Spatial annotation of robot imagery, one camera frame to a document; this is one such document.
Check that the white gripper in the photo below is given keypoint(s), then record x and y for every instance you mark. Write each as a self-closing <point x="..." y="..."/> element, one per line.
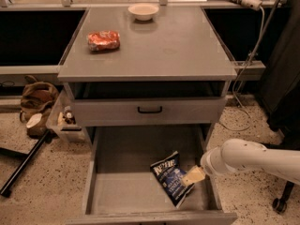
<point x="208" y="163"/>

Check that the blue Kettle chip bag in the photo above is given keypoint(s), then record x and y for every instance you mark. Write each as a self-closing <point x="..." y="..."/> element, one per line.
<point x="169" y="175"/>

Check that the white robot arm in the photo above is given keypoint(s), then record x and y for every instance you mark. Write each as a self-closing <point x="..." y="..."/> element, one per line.
<point x="237" y="155"/>

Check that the closed grey top drawer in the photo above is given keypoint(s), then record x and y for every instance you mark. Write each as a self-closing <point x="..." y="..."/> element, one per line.
<point x="123" y="112"/>

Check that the open grey middle drawer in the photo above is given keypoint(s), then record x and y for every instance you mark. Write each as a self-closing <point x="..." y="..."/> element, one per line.
<point x="121" y="190"/>

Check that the grey drawer cabinet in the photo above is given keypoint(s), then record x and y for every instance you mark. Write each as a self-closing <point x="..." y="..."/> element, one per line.
<point x="177" y="55"/>

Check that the orange snack bag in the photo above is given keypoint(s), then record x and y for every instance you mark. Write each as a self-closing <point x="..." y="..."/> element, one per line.
<point x="103" y="40"/>

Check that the white ceramic bowl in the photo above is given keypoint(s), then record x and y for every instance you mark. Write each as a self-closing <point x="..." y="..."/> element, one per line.
<point x="143" y="12"/>

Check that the brown backpack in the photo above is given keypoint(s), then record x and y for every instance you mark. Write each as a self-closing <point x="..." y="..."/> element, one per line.
<point x="37" y="102"/>

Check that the black metal floor stand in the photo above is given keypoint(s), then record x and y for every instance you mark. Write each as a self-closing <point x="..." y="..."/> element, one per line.
<point x="25" y="158"/>

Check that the black drawer handle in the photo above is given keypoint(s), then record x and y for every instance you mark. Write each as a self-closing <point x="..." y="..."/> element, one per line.
<point x="142" y="110"/>

